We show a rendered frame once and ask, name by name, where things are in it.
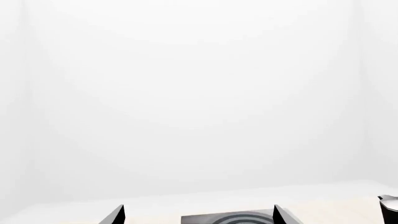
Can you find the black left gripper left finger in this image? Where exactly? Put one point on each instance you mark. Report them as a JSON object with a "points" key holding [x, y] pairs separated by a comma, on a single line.
{"points": [[115, 215]]}

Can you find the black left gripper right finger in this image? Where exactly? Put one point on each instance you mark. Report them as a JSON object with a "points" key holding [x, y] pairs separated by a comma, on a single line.
{"points": [[281, 217]]}

